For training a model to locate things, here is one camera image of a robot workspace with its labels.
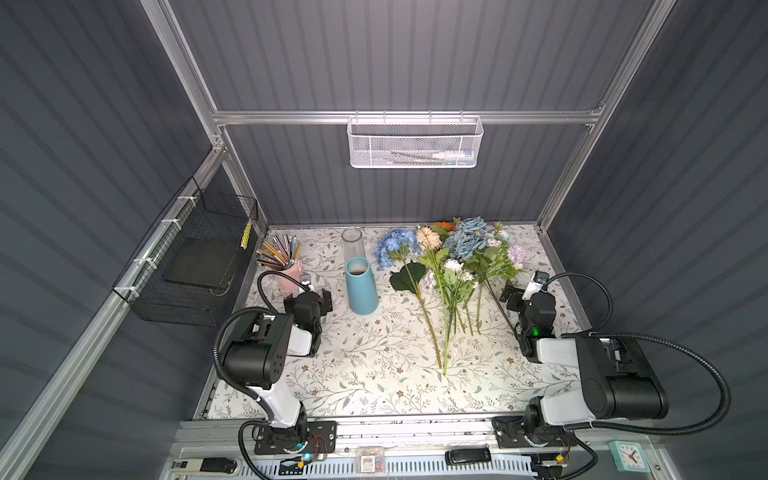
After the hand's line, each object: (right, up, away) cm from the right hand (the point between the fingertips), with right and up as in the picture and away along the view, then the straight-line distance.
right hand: (529, 285), depth 90 cm
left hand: (-70, -3, +5) cm, 70 cm away
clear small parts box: (-47, -38, -22) cm, 64 cm away
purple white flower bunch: (-6, +8, +9) cm, 13 cm away
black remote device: (-25, -37, -22) cm, 49 cm away
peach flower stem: (-28, +15, +18) cm, 37 cm away
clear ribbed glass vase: (-54, +13, +3) cm, 56 cm away
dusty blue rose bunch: (-16, +16, +6) cm, 23 cm away
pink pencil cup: (-73, +4, +6) cm, 74 cm away
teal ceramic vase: (-51, -2, -4) cm, 51 cm away
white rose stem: (-21, -1, +5) cm, 22 cm away
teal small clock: (+14, -38, -21) cm, 46 cm away
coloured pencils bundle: (-79, +10, +9) cm, 80 cm away
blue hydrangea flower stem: (-39, +13, +16) cm, 43 cm away
